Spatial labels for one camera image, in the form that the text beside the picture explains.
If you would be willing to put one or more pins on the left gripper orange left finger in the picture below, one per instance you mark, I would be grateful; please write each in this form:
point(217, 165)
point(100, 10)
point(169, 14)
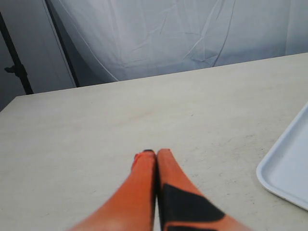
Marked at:
point(132, 206)

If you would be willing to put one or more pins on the black stand pole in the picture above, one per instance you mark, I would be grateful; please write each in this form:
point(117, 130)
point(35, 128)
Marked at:
point(17, 68)

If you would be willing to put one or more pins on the white backdrop cloth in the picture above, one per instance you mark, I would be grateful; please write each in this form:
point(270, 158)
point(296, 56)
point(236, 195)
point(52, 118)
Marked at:
point(127, 39)

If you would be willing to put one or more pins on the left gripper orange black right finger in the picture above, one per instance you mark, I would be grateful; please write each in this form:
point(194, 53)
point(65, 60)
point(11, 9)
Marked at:
point(182, 207)

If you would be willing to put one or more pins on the white plastic tray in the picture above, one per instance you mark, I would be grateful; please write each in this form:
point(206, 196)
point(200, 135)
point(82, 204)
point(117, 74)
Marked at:
point(284, 169)

